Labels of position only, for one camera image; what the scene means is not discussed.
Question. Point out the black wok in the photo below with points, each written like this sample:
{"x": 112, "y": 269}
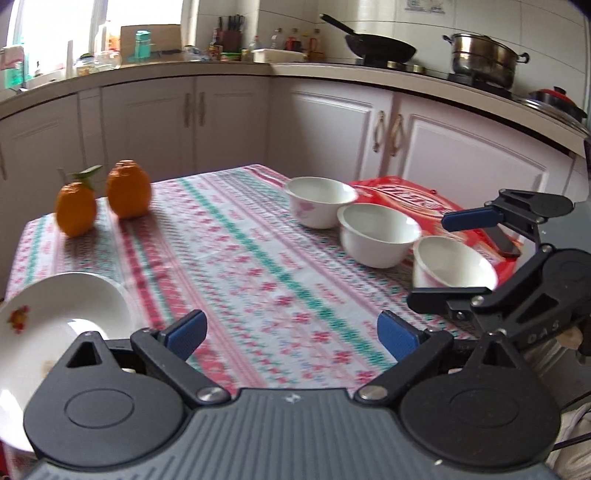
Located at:
{"x": 383, "y": 48}

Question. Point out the floral glass jar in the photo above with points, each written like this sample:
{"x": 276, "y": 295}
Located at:
{"x": 85, "y": 65}

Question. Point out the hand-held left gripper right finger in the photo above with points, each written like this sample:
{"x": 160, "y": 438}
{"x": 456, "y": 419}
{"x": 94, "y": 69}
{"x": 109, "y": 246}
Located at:
{"x": 399, "y": 333}

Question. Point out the knife block with knives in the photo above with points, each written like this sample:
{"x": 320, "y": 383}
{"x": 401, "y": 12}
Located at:
{"x": 231, "y": 37}

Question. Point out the white kitchen cabinets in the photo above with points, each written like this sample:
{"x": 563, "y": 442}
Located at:
{"x": 323, "y": 134}

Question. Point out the orange with green leaf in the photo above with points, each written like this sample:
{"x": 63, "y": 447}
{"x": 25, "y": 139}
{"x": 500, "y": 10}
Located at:
{"x": 76, "y": 212}

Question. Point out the orange without leaf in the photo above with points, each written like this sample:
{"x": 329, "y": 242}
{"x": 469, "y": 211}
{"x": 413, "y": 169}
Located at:
{"x": 129, "y": 189}

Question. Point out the clear plastic bottle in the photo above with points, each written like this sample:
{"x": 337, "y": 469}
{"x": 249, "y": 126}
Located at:
{"x": 256, "y": 44}

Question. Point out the clear oil bottle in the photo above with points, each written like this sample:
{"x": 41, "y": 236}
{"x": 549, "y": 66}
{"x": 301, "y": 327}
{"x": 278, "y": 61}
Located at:
{"x": 110, "y": 37}

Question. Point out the red seasoning bottle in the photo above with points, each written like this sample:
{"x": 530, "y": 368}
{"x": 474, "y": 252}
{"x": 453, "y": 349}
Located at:
{"x": 293, "y": 42}

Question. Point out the white fruit print plate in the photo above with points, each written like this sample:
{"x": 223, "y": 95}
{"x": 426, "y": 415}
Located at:
{"x": 55, "y": 300}

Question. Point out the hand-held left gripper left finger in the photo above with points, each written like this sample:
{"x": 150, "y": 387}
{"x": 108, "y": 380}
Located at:
{"x": 187, "y": 333}

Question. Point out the blue white plastic bag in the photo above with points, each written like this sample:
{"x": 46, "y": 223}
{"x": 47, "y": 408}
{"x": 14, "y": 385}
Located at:
{"x": 196, "y": 53}

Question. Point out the teal water bottle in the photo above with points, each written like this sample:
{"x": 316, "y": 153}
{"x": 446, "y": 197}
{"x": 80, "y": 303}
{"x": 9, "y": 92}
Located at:
{"x": 143, "y": 46}

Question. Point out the gas stove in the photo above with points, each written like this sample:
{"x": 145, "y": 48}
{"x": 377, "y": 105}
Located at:
{"x": 434, "y": 74}

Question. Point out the red printed package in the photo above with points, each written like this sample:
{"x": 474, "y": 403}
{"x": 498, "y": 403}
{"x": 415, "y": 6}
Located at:
{"x": 406, "y": 194}

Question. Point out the patterned tablecloth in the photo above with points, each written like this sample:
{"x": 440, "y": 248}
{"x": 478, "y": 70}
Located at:
{"x": 258, "y": 277}

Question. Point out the beige kitchen countertop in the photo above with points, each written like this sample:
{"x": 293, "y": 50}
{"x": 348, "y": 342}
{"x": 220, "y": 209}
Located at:
{"x": 184, "y": 69}

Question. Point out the red lidded pot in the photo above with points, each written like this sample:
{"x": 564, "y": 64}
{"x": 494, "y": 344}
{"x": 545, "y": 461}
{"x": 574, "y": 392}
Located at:
{"x": 556, "y": 104}

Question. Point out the wooden cutting board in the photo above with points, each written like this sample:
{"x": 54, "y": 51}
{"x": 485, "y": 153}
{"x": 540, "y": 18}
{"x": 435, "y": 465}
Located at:
{"x": 166, "y": 39}

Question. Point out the person's right hand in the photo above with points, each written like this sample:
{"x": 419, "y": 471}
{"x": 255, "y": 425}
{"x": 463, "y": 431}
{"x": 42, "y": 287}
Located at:
{"x": 577, "y": 342}

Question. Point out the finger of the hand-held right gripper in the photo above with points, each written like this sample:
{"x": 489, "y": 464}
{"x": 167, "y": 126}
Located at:
{"x": 443, "y": 299}
{"x": 468, "y": 219}

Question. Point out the wall sticker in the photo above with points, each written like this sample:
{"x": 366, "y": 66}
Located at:
{"x": 427, "y": 4}

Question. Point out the steel pot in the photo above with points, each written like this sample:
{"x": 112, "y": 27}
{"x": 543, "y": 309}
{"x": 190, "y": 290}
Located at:
{"x": 485, "y": 60}

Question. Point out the dark sauce bottle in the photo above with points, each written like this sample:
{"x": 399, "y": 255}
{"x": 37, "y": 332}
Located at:
{"x": 214, "y": 46}

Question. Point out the glass cup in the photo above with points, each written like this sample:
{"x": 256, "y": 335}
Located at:
{"x": 108, "y": 60}

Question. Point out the window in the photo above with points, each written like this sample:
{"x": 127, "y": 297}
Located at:
{"x": 55, "y": 23}

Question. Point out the white floral bowl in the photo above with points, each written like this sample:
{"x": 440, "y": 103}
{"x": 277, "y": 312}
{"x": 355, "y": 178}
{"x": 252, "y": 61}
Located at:
{"x": 316, "y": 210}
{"x": 376, "y": 247}
{"x": 450, "y": 267}

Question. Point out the pink cloth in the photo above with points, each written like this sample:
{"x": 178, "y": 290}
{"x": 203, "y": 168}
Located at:
{"x": 11, "y": 57}

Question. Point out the green dish soap bottle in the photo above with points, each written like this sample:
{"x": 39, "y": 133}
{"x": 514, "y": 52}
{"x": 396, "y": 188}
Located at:
{"x": 14, "y": 77}

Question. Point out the white roll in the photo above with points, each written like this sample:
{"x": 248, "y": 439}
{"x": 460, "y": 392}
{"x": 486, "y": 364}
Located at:
{"x": 70, "y": 60}

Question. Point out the white plastic tray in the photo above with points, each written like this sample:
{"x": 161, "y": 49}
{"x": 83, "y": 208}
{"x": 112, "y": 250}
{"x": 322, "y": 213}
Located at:
{"x": 279, "y": 55}

